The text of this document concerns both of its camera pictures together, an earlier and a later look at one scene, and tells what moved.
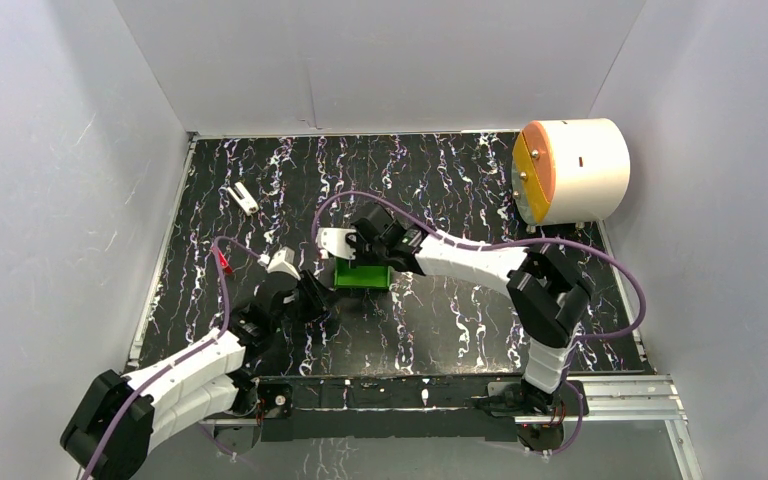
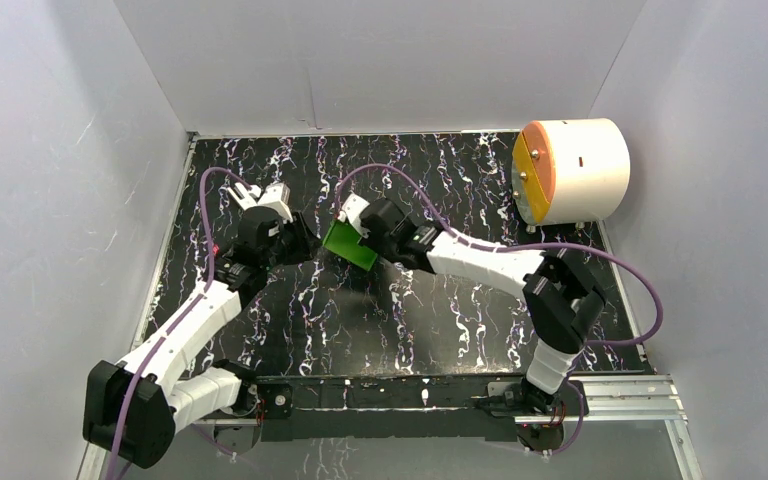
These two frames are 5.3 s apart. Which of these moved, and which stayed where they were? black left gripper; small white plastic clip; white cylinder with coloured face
Moved: black left gripper
Stayed: small white plastic clip; white cylinder with coloured face
